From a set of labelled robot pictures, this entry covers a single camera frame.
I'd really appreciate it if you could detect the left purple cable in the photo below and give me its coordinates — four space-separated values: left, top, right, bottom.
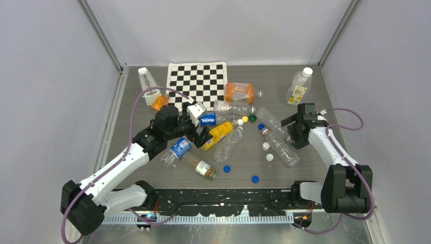
60 86 196 244

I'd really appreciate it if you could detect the blue Pepsi label bottle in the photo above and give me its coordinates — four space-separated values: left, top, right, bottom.
199 112 234 127

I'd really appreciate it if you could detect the blue label clear bottle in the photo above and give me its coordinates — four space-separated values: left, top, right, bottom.
160 137 192 167

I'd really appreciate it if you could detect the yellow label bottle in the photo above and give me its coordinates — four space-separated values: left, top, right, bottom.
201 120 238 151

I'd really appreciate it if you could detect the large white bottle cap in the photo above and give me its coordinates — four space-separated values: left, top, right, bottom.
302 67 313 77

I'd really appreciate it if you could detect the small orange bottle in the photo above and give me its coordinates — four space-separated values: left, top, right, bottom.
150 94 170 113

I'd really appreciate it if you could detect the small white bottle cap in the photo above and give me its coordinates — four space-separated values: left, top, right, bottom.
262 142 270 150

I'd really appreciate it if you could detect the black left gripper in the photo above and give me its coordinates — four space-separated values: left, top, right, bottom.
165 103 212 147

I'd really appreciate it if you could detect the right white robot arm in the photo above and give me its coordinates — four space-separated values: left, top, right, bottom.
281 103 375 216

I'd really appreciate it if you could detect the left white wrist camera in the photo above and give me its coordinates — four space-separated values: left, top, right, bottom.
187 97 207 127

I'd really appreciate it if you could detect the clear bottle behind Pepsi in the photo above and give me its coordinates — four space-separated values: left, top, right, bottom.
213 100 257 115

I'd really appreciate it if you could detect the orange label wide bottle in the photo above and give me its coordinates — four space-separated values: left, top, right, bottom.
224 82 263 104

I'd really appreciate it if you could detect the black white checkerboard mat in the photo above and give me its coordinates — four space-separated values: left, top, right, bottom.
166 62 228 111

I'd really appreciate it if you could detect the yellow bottle cap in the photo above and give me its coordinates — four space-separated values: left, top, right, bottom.
241 116 249 123

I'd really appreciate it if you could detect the clear crumpled plastic bottle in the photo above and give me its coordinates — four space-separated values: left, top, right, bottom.
214 126 243 164

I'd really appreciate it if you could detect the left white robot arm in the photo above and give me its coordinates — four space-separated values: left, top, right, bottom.
60 102 212 236

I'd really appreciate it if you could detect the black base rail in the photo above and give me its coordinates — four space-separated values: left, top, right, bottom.
132 188 322 217

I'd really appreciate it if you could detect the tall clear juice bottle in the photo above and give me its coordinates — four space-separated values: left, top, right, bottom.
287 70 313 105

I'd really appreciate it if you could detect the brown coffee bottle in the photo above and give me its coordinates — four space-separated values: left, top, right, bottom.
180 151 217 180

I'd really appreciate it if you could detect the white metronome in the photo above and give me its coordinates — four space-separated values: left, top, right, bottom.
138 67 161 106

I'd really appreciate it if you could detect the green bottle cap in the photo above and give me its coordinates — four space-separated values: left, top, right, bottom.
248 114 257 123

